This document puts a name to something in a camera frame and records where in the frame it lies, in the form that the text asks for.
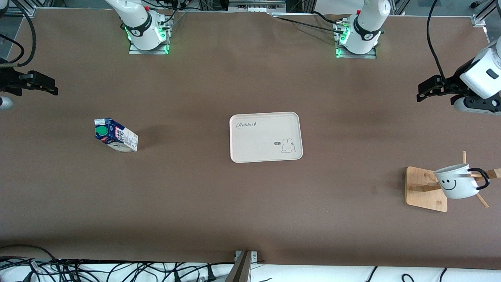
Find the beige rabbit print tray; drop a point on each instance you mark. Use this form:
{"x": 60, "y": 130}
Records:
{"x": 262, "y": 137}

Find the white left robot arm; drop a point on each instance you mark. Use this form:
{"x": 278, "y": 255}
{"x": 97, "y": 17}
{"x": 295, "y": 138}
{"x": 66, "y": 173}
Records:
{"x": 368, "y": 27}

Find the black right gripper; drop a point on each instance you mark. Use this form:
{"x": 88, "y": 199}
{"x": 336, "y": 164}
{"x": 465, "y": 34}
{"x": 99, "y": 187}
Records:
{"x": 8, "y": 81}

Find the blue white milk carton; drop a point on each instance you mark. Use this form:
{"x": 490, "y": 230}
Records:
{"x": 117, "y": 137}

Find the grey power strip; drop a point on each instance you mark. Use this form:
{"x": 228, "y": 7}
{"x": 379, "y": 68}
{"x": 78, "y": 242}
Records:
{"x": 256, "y": 6}

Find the white sheet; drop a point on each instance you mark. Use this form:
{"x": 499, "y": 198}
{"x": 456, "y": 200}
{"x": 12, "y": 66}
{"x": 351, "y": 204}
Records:
{"x": 313, "y": 274}

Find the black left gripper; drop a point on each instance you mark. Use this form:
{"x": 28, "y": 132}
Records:
{"x": 451, "y": 84}

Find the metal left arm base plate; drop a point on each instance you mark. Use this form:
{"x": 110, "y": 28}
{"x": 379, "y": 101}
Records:
{"x": 356, "y": 56}

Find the metal post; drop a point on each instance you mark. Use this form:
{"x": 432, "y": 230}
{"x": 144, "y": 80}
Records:
{"x": 239, "y": 270}

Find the aluminium frame profile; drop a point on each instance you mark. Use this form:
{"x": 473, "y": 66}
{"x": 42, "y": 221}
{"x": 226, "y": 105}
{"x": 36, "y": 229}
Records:
{"x": 479, "y": 19}
{"x": 23, "y": 11}

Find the wooden mug stand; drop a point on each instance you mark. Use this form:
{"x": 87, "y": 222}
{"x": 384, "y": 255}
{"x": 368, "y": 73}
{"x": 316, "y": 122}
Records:
{"x": 424, "y": 188}

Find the white smiley face cup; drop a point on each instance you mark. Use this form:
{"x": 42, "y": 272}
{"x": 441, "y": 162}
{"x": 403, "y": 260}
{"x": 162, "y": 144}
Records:
{"x": 456, "y": 184}

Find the metal bracket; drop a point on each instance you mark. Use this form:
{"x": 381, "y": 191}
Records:
{"x": 254, "y": 256}

